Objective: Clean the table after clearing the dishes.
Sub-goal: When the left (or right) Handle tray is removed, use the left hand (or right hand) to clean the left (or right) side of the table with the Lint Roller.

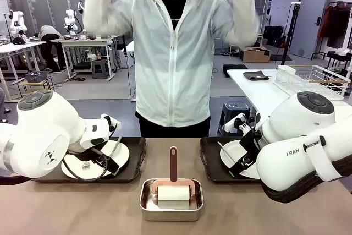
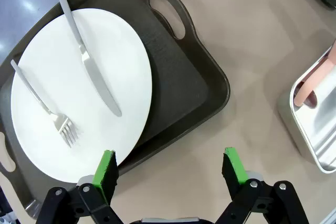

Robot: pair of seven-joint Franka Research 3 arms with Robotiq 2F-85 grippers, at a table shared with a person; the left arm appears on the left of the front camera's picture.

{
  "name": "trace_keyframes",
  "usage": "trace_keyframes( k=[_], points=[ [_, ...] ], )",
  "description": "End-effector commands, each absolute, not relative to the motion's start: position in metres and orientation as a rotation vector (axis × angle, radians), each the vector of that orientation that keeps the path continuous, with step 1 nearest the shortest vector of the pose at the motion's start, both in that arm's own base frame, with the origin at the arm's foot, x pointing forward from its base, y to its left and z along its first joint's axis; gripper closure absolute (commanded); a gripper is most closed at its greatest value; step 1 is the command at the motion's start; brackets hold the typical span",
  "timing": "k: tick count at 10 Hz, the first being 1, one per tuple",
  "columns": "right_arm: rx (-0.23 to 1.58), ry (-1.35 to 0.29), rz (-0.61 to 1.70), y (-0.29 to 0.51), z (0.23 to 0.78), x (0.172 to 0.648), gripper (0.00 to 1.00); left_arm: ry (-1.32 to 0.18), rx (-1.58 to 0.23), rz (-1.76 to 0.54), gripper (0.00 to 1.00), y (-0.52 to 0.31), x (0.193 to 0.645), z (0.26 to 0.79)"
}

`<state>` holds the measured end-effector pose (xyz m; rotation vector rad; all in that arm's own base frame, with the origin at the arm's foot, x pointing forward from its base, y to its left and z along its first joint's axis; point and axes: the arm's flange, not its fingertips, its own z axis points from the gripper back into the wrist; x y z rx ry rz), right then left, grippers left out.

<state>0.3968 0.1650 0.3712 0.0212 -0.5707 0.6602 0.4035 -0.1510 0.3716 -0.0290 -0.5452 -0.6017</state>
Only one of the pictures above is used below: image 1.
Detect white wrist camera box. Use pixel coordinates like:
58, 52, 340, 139
101, 113, 122, 132
223, 113, 246, 134

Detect thick black right arm hose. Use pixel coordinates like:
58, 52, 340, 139
260, 152, 352, 204

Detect dark blue plastic stool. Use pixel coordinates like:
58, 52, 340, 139
217, 101, 251, 137

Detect black tripod pole stand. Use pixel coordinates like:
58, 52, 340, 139
280, 1, 302, 67

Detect person in grey shirt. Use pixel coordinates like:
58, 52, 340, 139
38, 25, 67, 74

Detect folded dark grey cloth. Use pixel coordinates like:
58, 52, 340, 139
243, 71, 270, 81

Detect dark wire basket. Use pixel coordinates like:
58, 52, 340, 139
25, 71, 52, 83

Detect thin silver metal utensil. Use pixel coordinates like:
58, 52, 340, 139
111, 135, 123, 159
217, 141, 237, 163

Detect round white plate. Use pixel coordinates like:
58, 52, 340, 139
219, 139, 262, 180
60, 138, 130, 180

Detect dark brown plastic tray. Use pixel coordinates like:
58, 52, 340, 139
31, 136, 147, 184
200, 136, 265, 185

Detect white wire dish rack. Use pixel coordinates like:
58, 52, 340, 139
276, 64, 349, 101

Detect white workshop desk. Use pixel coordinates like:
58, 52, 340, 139
0, 41, 47, 101
51, 35, 119, 82

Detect black equipment cases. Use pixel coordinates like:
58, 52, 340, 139
263, 25, 284, 47

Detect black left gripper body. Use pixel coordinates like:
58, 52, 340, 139
90, 147, 111, 165

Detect grey door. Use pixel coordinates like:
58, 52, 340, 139
290, 0, 331, 59

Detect thick black left arm hose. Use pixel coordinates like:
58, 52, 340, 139
0, 174, 32, 187

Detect thin black camera cable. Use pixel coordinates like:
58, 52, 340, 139
62, 148, 109, 182

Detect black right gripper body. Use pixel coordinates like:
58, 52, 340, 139
238, 129, 264, 159

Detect black floor mat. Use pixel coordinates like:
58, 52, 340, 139
222, 64, 250, 78

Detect rectangular stainless steel tray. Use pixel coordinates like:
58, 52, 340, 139
139, 178, 205, 222

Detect grey plastic stool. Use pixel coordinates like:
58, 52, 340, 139
92, 58, 108, 80

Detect person's left forearm white sleeve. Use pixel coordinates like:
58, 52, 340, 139
225, 0, 261, 47

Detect open cardboard box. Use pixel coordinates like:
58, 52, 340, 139
239, 46, 272, 64

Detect pink lint roller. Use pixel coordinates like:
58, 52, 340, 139
152, 146, 196, 210

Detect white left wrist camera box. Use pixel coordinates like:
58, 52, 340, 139
101, 113, 122, 132

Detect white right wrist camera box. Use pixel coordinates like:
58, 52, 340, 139
223, 113, 246, 134

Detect clear plastic cutlery holder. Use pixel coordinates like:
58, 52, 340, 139
277, 65, 296, 86

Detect white side table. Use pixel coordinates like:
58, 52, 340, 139
227, 68, 352, 137

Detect hanging black garment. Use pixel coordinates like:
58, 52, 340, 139
327, 6, 352, 50

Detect thick black arm hose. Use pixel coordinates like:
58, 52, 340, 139
0, 174, 32, 187
260, 152, 352, 204

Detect hanging red garment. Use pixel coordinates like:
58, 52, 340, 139
317, 5, 332, 40

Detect person in white jacket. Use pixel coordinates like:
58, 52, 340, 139
82, 0, 261, 138

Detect person's right forearm white sleeve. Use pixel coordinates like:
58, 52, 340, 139
82, 0, 116, 34

